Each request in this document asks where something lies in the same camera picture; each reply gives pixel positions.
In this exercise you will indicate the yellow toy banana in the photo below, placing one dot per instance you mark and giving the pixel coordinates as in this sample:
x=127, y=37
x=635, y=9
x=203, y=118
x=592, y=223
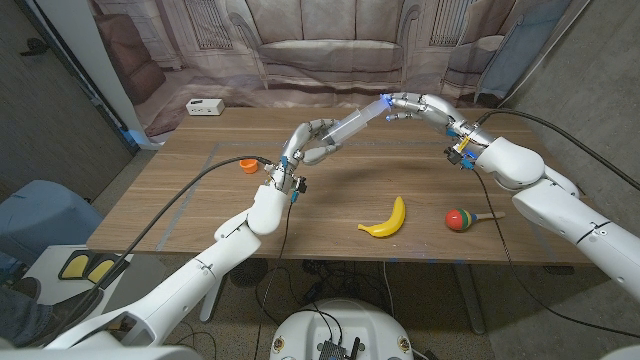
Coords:
x=392, y=226

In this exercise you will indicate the red striped toy maraca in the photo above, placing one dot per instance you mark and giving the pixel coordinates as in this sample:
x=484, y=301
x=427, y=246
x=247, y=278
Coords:
x=456, y=220

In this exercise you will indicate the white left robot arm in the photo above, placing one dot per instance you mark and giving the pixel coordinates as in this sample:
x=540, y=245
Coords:
x=200, y=270

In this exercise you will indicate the large clear plastic syringe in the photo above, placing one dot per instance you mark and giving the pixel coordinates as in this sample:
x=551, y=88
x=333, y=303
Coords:
x=350, y=125

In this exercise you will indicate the person in blue jeans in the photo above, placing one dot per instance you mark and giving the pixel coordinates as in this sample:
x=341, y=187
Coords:
x=25, y=315

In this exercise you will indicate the yellow black foot pedal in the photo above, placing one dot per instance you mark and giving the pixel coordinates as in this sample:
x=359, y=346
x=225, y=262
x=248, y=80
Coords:
x=76, y=266
x=102, y=270

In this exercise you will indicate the white power box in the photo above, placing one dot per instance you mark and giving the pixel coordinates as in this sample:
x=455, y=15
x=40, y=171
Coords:
x=205, y=106

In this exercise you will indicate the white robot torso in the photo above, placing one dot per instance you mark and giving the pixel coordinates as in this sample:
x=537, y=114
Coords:
x=340, y=320

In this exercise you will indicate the blue chair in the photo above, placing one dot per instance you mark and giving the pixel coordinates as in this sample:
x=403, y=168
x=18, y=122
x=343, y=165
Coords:
x=40, y=215

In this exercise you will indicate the round black floor fan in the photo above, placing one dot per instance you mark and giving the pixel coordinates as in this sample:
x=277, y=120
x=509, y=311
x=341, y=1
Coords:
x=248, y=274

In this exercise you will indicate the white pedal base board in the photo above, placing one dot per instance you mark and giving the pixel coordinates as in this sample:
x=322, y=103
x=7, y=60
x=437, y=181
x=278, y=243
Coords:
x=145, y=270

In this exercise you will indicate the white table leg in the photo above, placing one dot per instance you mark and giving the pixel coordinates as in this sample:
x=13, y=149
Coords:
x=210, y=310
x=470, y=300

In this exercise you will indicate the small black torso computer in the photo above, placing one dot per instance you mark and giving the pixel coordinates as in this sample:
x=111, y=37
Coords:
x=332, y=350

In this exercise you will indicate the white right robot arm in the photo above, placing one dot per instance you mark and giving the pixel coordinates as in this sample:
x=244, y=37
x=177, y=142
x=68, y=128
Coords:
x=550, y=205

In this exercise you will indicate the printed sofa room backdrop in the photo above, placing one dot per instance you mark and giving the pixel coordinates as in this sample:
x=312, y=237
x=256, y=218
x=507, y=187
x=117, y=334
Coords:
x=325, y=50

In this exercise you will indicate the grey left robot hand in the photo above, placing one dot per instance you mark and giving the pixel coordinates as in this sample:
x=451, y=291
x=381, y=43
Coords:
x=292, y=150

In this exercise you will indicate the small orange cup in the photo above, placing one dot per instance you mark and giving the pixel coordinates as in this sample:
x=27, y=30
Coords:
x=248, y=167

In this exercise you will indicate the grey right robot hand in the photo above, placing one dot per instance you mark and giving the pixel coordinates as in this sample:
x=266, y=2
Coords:
x=440, y=112

